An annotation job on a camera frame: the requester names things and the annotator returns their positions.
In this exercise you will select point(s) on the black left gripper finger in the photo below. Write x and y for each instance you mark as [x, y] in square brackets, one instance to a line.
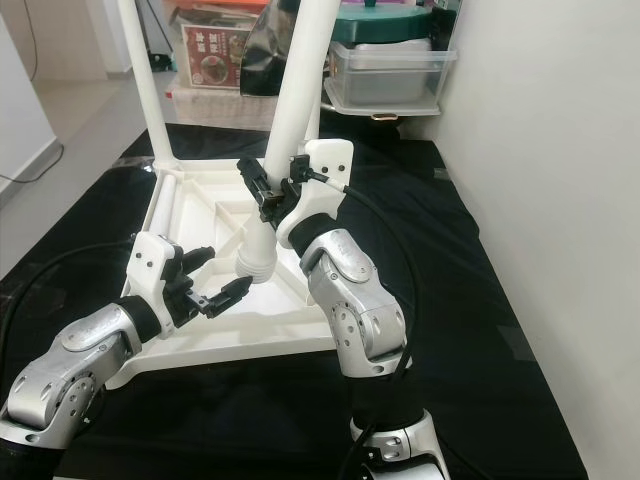
[228, 298]
[195, 258]

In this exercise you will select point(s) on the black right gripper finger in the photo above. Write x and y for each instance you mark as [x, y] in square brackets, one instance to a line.
[302, 167]
[256, 182]

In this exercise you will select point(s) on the white plastic table top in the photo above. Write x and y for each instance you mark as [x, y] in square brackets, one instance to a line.
[260, 325]

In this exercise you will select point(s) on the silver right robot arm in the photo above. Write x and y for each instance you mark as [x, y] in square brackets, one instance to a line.
[360, 300]

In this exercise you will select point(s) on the beige cloth covered platform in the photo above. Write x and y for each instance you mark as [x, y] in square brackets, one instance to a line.
[220, 108]

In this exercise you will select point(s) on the black wok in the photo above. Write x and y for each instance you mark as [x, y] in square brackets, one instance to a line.
[382, 116]

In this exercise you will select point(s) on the clear tape strip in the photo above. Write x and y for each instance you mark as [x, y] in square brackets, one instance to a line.
[440, 175]
[140, 162]
[515, 345]

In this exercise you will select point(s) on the glossy black bag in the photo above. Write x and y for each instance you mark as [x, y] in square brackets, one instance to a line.
[265, 60]

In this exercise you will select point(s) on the black tablecloth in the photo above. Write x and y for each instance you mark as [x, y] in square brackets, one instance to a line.
[260, 420]

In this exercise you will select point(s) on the clear plastic container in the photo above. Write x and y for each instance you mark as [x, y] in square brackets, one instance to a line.
[390, 75]

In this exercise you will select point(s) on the red printed carton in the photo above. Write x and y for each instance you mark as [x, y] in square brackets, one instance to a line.
[210, 58]

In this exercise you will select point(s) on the green black floor mop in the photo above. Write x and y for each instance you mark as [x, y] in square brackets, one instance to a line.
[160, 60]

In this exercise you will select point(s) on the green round pot lid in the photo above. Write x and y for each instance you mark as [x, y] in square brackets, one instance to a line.
[380, 25]

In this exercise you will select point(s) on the clear box with orange lid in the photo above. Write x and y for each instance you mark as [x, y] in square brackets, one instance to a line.
[220, 8]

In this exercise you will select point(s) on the dark package with label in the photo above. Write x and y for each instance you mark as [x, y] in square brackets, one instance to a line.
[445, 18]

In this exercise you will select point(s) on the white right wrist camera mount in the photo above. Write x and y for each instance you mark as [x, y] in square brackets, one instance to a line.
[328, 160]

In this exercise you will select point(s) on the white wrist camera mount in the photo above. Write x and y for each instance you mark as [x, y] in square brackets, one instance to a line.
[328, 160]
[155, 265]

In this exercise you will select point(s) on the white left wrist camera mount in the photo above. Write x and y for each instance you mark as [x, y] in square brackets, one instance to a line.
[155, 265]

